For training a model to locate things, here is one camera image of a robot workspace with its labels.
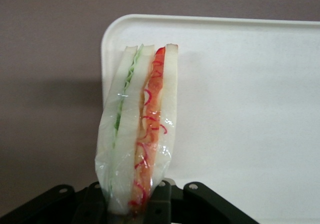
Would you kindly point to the beige plastic tray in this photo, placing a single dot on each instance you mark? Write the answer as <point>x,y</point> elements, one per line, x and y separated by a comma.
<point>237,96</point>

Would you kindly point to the triangle sandwich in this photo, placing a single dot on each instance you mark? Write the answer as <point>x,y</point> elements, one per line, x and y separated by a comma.
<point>140,124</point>

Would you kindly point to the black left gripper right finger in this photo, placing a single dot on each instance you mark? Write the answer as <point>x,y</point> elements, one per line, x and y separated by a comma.
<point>207,206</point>

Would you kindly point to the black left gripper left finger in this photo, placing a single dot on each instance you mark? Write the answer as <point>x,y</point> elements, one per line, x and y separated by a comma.
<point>62,206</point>

